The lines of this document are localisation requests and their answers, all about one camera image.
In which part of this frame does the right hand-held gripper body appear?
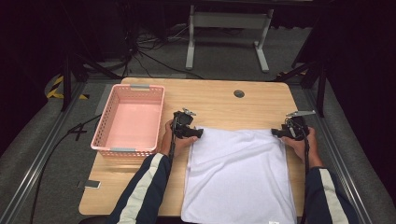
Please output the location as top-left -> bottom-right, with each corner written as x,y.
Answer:
281,109 -> 317,142

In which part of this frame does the gray metal desk frame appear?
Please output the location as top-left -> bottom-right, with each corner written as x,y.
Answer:
185,4 -> 275,74

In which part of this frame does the person's right hand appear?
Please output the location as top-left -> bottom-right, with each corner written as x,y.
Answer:
281,126 -> 325,171

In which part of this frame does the right arm in striped sleeve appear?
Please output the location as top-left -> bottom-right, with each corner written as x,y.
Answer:
303,87 -> 375,224

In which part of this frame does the person's left hand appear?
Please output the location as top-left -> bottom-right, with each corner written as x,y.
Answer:
160,119 -> 199,158

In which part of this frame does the black floor cable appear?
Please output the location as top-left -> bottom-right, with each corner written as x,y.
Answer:
29,114 -> 102,224

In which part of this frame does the black tape cross mark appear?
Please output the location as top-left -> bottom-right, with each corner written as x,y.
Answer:
67,123 -> 88,142

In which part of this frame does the black metal stand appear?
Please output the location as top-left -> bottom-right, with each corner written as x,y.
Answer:
59,0 -> 122,112
275,52 -> 328,119

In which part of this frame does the pink plastic basket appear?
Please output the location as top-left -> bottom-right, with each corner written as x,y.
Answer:
90,83 -> 166,158

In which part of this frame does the gray tape piece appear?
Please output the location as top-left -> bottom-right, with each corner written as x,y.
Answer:
77,179 -> 102,189

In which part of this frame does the white patterned towel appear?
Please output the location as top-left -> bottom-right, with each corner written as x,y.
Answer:
180,125 -> 297,224

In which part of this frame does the yellow black hazard tape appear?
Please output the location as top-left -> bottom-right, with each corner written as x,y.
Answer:
46,75 -> 90,101

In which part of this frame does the aluminium floor rail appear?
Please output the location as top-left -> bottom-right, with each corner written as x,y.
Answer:
0,80 -> 87,224

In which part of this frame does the tangle of floor cables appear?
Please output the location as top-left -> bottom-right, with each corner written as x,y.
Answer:
124,24 -> 204,80

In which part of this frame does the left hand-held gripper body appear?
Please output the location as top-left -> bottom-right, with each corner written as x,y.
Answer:
172,107 -> 197,139

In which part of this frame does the hand-held gripper black cable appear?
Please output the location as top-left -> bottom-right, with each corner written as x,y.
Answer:
168,119 -> 177,166
299,136 -> 311,224

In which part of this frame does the right hand-held gripper black cable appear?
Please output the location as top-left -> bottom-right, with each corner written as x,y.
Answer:
299,136 -> 311,224

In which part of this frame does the left hand-held gripper black cable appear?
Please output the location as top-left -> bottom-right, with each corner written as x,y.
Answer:
168,119 -> 177,166

